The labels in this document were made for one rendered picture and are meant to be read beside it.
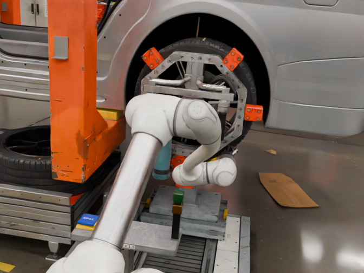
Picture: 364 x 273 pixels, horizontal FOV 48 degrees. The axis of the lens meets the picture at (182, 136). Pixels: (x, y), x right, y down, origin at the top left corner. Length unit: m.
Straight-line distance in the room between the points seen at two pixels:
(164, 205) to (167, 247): 0.79
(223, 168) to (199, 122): 0.55
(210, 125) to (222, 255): 1.12
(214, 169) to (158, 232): 0.37
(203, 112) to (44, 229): 1.27
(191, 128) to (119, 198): 0.32
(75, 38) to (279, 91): 1.07
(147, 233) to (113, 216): 0.51
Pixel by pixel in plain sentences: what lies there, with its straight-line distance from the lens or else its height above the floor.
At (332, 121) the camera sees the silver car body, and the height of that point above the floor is 0.83.
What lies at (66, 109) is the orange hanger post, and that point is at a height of 0.87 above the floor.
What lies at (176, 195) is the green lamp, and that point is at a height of 0.65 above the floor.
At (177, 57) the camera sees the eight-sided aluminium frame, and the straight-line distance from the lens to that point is 2.06.
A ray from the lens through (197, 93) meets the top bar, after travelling 1.88.
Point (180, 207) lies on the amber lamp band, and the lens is 1.61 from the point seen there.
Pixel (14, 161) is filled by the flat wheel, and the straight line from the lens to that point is 2.33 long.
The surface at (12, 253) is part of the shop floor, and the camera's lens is 2.47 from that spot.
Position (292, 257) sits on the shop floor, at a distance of 2.55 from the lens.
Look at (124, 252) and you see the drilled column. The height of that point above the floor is 0.38.
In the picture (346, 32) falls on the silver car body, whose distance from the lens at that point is 2.22.
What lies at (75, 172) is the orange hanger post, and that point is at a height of 0.57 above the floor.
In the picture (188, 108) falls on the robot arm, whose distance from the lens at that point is 1.30.
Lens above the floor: 1.37
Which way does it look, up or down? 19 degrees down
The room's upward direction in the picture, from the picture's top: 5 degrees clockwise
